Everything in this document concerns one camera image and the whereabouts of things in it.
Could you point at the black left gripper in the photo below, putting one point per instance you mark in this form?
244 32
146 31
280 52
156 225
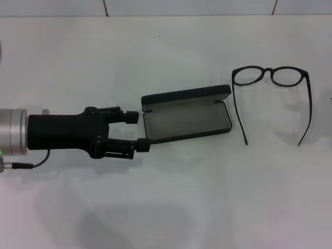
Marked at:
64 132

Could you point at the black glasses case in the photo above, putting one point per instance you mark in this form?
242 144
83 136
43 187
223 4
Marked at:
186 122

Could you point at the black glasses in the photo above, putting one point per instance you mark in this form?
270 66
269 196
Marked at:
268 69

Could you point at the translucent left gripper plug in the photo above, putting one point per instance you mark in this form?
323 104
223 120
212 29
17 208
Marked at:
45 111

